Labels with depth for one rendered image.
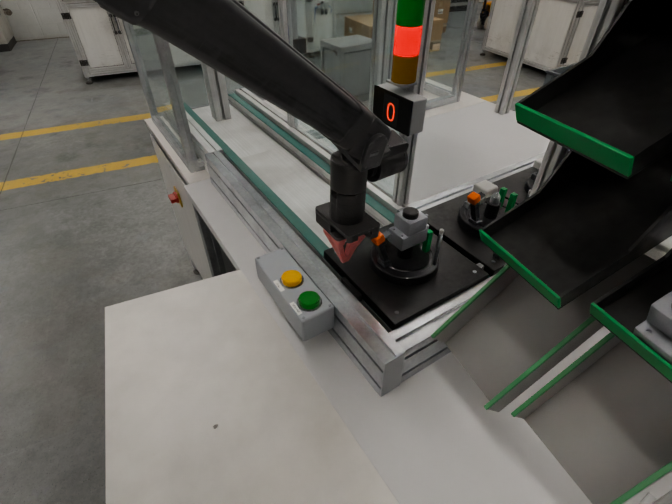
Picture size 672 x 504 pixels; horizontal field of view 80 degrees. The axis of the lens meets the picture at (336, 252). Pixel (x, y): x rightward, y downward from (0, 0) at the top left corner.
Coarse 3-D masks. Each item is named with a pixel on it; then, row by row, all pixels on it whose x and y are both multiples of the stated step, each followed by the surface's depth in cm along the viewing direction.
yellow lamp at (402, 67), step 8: (400, 56) 76; (416, 56) 76; (392, 64) 79; (400, 64) 77; (408, 64) 76; (416, 64) 77; (392, 72) 79; (400, 72) 78; (408, 72) 77; (416, 72) 79; (392, 80) 80; (400, 80) 79; (408, 80) 78
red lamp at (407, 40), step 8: (400, 32) 74; (408, 32) 73; (416, 32) 73; (400, 40) 74; (408, 40) 74; (416, 40) 74; (400, 48) 75; (408, 48) 75; (416, 48) 75; (408, 56) 76
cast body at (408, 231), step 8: (408, 208) 75; (400, 216) 75; (408, 216) 74; (416, 216) 74; (424, 216) 75; (400, 224) 75; (408, 224) 73; (416, 224) 74; (424, 224) 75; (392, 232) 76; (400, 232) 76; (408, 232) 74; (416, 232) 75; (424, 232) 77; (392, 240) 77; (400, 240) 75; (408, 240) 75; (416, 240) 77; (424, 240) 78; (400, 248) 76
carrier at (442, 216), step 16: (496, 192) 88; (528, 192) 84; (432, 208) 97; (448, 208) 97; (464, 208) 94; (480, 208) 94; (496, 208) 89; (432, 224) 92; (448, 224) 92; (464, 224) 90; (480, 224) 89; (448, 240) 89; (464, 240) 88; (480, 240) 88; (480, 256) 84; (496, 272) 81
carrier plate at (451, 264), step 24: (432, 240) 88; (336, 264) 82; (360, 264) 82; (456, 264) 82; (360, 288) 76; (384, 288) 76; (408, 288) 76; (432, 288) 76; (456, 288) 76; (384, 312) 72; (408, 312) 72
